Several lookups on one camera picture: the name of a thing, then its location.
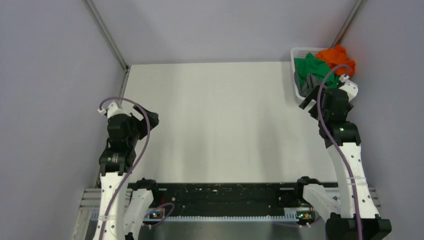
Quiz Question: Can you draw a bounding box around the green t shirt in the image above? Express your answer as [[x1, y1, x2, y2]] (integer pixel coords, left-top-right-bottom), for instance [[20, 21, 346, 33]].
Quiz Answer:
[[293, 52, 332, 83]]

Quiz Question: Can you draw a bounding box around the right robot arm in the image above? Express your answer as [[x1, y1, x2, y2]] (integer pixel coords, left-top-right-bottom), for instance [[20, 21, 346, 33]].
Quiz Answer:
[[293, 86, 392, 240]]

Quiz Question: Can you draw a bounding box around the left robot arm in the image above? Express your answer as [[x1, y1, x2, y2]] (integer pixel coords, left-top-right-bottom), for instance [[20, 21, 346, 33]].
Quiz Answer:
[[93, 102, 161, 240]]

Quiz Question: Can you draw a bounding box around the grey t shirt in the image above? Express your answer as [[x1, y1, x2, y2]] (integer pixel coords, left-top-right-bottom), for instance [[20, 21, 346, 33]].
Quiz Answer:
[[293, 71, 321, 98]]

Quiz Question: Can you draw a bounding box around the orange t shirt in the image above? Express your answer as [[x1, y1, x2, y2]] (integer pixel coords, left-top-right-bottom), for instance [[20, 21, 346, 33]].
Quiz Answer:
[[315, 44, 356, 77]]

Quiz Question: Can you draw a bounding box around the white plastic basket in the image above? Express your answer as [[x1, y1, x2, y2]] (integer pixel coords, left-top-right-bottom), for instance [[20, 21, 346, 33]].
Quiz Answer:
[[290, 47, 337, 101]]

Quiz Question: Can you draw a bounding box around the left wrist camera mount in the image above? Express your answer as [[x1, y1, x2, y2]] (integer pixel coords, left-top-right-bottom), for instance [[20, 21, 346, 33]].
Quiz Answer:
[[97, 101, 127, 119]]

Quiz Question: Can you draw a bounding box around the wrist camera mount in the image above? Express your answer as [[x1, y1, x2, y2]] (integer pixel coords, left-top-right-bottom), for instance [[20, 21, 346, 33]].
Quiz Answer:
[[338, 75, 359, 102], [97, 101, 127, 119]]

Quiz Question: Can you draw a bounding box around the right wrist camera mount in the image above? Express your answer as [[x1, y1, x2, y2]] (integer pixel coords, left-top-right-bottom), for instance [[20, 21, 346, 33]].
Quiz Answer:
[[338, 75, 359, 102]]

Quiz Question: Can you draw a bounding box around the right aluminium frame post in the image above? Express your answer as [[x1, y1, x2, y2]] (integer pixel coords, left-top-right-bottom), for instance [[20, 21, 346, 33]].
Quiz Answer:
[[331, 0, 367, 48]]

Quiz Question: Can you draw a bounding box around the aluminium frame post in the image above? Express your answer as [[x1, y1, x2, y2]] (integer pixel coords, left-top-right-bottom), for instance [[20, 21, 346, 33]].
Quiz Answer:
[[83, 0, 129, 72], [331, 0, 367, 48]]

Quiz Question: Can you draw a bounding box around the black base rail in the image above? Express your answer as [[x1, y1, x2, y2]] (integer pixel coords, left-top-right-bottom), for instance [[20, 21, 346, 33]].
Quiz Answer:
[[128, 179, 318, 222]]

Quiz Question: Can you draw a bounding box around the left aluminium frame post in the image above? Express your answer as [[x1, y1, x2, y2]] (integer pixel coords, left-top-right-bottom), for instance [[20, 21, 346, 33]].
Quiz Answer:
[[83, 0, 129, 72]]

